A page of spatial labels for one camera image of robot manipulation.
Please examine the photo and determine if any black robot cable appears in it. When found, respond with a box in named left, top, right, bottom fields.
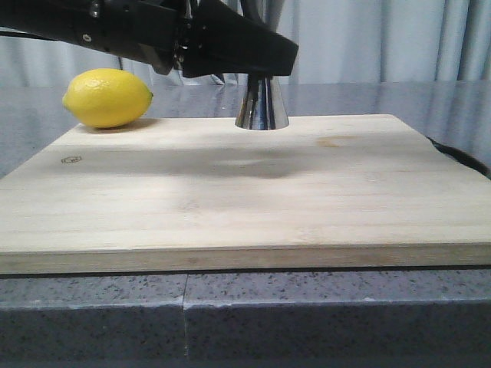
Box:
left=239, top=0, right=285, bottom=30

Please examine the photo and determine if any steel double jigger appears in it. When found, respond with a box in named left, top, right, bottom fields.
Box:
left=235, top=74, right=289, bottom=131

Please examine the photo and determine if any grey curtain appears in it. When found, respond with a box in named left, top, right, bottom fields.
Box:
left=1, top=1, right=490, bottom=87

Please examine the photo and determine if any wooden cutting board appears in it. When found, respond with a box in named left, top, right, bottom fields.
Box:
left=1, top=115, right=490, bottom=274

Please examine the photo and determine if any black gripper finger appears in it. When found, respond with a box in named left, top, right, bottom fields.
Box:
left=182, top=1, right=298, bottom=78

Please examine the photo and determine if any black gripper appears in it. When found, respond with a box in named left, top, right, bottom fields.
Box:
left=1, top=1, right=198, bottom=74

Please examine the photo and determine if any yellow lemon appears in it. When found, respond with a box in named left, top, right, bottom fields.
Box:
left=62, top=68, right=153, bottom=129

